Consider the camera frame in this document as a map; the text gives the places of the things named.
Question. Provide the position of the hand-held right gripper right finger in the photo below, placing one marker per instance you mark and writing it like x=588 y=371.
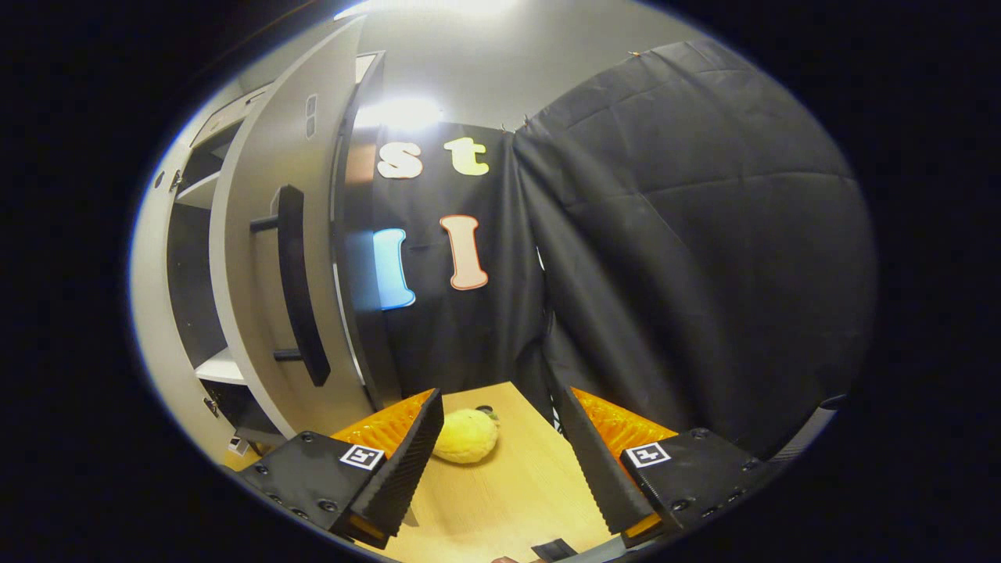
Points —
x=598 y=469

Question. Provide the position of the large ceiling light panel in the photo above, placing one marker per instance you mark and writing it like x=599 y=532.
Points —
x=430 y=8

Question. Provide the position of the grey cabinet with shelves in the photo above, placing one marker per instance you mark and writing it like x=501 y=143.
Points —
x=364 y=313

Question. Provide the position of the yellow plush toy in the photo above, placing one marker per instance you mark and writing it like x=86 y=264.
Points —
x=465 y=436

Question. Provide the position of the black backdrop cloth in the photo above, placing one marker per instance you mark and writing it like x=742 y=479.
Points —
x=704 y=234

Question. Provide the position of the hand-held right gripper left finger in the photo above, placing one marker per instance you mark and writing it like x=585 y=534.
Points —
x=403 y=469

